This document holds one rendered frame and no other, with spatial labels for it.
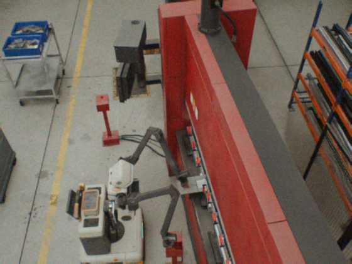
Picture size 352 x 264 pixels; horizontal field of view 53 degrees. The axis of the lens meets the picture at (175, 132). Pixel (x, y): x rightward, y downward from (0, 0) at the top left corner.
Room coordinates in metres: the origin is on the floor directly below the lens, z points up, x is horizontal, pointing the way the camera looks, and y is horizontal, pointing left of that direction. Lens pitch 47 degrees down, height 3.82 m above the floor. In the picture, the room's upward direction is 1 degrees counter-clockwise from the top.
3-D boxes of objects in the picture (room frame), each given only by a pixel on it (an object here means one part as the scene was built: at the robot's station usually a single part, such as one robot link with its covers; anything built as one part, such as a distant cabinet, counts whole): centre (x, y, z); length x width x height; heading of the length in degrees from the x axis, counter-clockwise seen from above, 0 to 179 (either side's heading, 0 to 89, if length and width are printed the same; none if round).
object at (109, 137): (3.44, 0.95, 0.41); 0.25 x 0.20 x 0.83; 100
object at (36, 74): (4.66, 2.21, 0.47); 0.90 x 0.66 x 0.95; 4
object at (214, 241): (1.37, -0.34, 0.89); 0.30 x 0.05 x 0.03; 10
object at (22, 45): (4.49, 2.22, 0.92); 0.50 x 0.36 x 0.18; 94
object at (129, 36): (3.14, 0.44, 1.53); 0.51 x 0.25 x 0.85; 175
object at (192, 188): (1.95, -0.14, 1.00); 0.26 x 0.18 x 0.01; 100
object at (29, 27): (4.91, 2.22, 0.92); 0.50 x 0.36 x 0.18; 94
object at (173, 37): (2.97, -0.30, 1.15); 0.85 x 0.25 x 2.30; 100
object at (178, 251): (1.48, 0.03, 0.75); 0.20 x 0.16 x 0.18; 2
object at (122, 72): (3.10, 0.53, 1.42); 0.45 x 0.12 x 0.36; 175
